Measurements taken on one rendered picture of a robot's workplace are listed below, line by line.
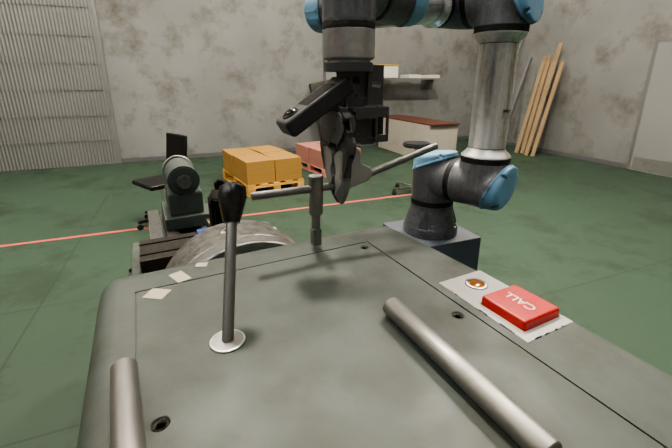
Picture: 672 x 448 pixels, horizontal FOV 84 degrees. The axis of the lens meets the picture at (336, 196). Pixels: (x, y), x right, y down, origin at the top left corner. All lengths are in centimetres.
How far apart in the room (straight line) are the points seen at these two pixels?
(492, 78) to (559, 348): 63
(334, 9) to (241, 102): 774
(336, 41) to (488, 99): 49
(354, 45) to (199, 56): 769
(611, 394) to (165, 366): 40
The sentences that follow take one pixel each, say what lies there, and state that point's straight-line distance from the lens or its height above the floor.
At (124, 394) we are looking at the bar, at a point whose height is 128.
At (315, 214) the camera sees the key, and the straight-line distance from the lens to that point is 58.
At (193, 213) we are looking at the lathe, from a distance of 188.
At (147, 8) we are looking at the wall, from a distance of 827.
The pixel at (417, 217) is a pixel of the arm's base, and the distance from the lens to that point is 106.
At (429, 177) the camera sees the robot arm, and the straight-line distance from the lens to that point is 102.
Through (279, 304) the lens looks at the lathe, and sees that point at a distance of 48.
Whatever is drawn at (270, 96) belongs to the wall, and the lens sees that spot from 837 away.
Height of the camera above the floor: 151
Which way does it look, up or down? 17 degrees down
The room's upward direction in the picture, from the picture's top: straight up
